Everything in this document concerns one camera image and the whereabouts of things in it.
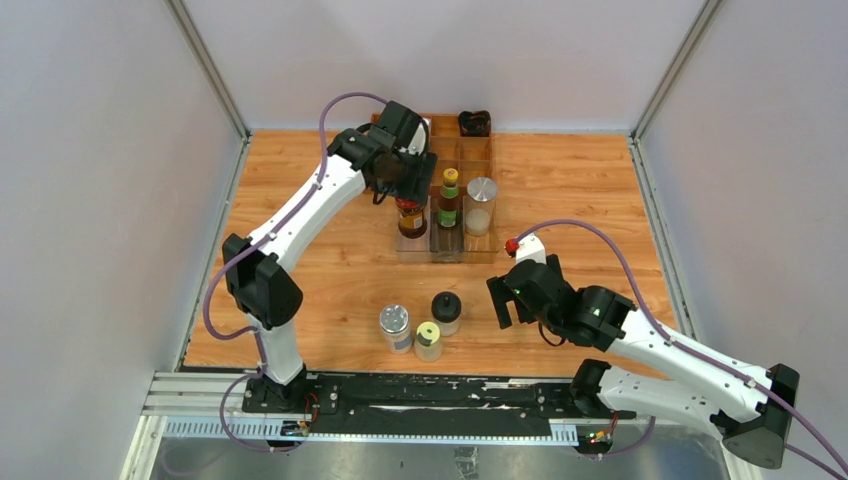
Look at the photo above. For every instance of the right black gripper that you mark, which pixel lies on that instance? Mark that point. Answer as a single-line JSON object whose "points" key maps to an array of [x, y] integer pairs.
{"points": [[501, 295]]}

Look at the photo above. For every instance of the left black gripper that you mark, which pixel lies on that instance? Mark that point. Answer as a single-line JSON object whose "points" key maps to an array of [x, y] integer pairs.
{"points": [[408, 189]]}

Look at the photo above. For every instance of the yellow cap sauce bottle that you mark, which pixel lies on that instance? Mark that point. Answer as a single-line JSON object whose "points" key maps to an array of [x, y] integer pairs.
{"points": [[448, 201]]}

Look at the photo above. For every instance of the large silver lid jar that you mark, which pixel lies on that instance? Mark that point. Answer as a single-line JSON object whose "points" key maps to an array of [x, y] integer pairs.
{"points": [[481, 194]]}

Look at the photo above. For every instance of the red lid chili jar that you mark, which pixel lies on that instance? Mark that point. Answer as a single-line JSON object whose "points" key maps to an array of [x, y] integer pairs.
{"points": [[412, 223]]}

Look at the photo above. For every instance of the clear plastic organizer bin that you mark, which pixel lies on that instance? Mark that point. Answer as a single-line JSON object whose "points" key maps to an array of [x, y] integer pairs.
{"points": [[446, 246]]}

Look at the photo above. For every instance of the silver lid spice jar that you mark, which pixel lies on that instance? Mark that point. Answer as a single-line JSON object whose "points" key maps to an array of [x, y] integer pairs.
{"points": [[394, 322]]}

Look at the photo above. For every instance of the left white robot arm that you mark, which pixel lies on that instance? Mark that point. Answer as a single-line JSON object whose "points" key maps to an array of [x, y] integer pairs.
{"points": [[258, 267]]}

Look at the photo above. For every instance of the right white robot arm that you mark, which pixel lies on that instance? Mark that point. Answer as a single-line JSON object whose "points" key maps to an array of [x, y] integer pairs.
{"points": [[743, 406]]}

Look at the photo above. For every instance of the wooden compartment tray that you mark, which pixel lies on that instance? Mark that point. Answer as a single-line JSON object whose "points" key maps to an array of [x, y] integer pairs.
{"points": [[470, 156]]}

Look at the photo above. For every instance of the black lid grinder jar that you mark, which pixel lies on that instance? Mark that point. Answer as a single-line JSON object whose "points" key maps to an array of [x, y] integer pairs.
{"points": [[446, 309]]}

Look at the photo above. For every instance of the black coil top right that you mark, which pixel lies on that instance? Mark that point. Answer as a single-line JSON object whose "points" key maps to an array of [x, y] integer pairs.
{"points": [[474, 124]]}

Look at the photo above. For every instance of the yellow lid spice jar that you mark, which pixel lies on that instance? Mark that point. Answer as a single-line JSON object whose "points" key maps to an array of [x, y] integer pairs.
{"points": [[428, 344]]}

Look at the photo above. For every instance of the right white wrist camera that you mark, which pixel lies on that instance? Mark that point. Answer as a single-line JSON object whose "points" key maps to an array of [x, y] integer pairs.
{"points": [[530, 248]]}

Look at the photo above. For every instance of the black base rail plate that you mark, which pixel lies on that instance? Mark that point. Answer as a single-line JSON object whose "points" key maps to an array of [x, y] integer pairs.
{"points": [[381, 408]]}

